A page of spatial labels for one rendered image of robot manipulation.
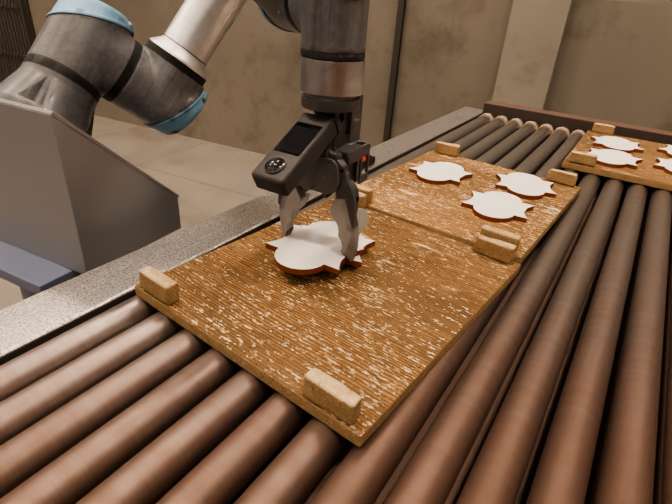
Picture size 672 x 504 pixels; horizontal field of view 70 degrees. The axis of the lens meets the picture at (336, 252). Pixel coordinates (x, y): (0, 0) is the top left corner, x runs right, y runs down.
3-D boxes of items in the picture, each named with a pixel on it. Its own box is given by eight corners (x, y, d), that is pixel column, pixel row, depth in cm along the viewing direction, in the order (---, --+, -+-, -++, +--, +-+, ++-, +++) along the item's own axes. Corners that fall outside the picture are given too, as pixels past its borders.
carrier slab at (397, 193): (335, 202, 90) (335, 194, 89) (431, 155, 120) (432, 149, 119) (518, 266, 73) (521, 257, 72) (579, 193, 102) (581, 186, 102)
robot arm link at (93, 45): (18, 61, 79) (56, -7, 81) (98, 107, 87) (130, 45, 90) (32, 45, 70) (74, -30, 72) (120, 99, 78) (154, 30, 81)
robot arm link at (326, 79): (344, 64, 51) (283, 55, 54) (341, 108, 53) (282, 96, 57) (376, 58, 57) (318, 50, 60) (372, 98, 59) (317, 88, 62)
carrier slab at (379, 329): (135, 295, 60) (133, 284, 60) (335, 204, 89) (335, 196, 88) (359, 449, 42) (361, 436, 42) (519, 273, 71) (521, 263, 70)
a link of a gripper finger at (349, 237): (384, 245, 66) (365, 182, 64) (364, 263, 62) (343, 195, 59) (366, 248, 68) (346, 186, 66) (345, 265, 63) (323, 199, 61)
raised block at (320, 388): (300, 396, 45) (301, 374, 44) (313, 385, 47) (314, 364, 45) (350, 430, 42) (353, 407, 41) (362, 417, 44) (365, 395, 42)
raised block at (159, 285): (139, 288, 59) (136, 269, 58) (152, 282, 60) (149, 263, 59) (168, 307, 56) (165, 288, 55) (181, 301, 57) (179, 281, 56)
